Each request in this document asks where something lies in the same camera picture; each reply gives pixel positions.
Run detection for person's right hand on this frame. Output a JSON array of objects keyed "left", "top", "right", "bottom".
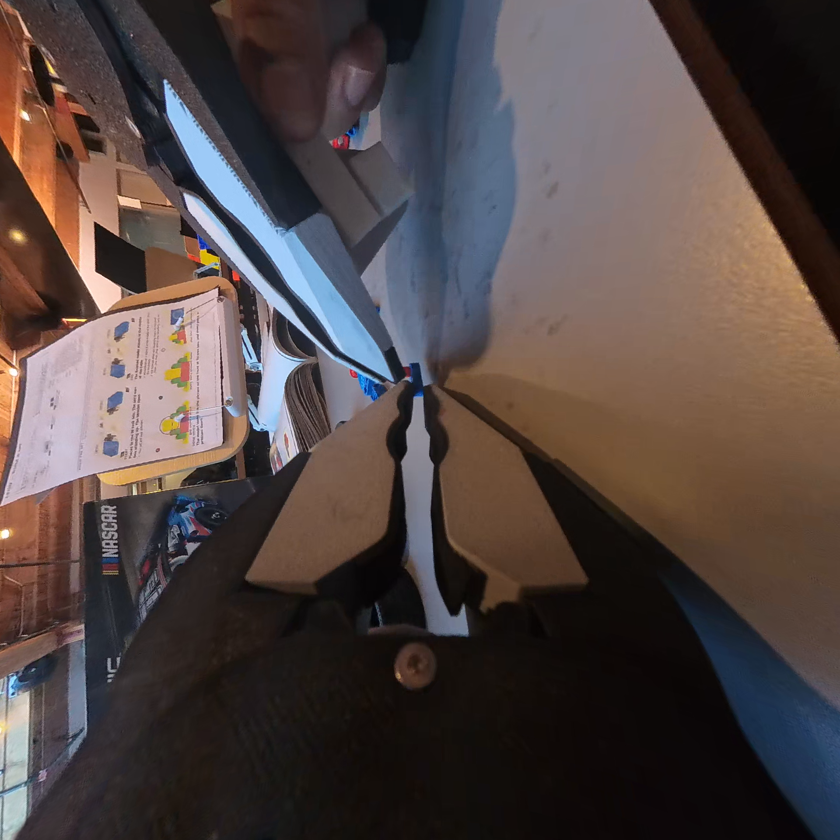
[{"left": 213, "top": 0, "right": 389, "bottom": 144}]

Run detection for thick building instruction booklet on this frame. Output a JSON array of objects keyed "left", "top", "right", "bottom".
[{"left": 269, "top": 357, "right": 332, "bottom": 473}]

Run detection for black toy car box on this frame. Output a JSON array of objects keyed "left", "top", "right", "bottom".
[{"left": 84, "top": 476, "right": 277, "bottom": 729}]

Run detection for grey desk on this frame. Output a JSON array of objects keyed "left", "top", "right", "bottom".
[{"left": 322, "top": 0, "right": 840, "bottom": 840}]

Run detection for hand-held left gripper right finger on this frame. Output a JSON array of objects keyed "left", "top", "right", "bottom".
[{"left": 423, "top": 384, "right": 589, "bottom": 616}]

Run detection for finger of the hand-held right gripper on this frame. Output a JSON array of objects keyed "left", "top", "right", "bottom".
[
  {"left": 178, "top": 190, "right": 395, "bottom": 385},
  {"left": 163, "top": 80, "right": 404, "bottom": 383}
]

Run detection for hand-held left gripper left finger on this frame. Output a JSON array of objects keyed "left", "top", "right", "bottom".
[{"left": 246, "top": 381, "right": 416, "bottom": 611}]

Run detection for wooden clipboard with sheet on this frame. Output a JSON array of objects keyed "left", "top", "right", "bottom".
[{"left": 0, "top": 276, "right": 250, "bottom": 506}]

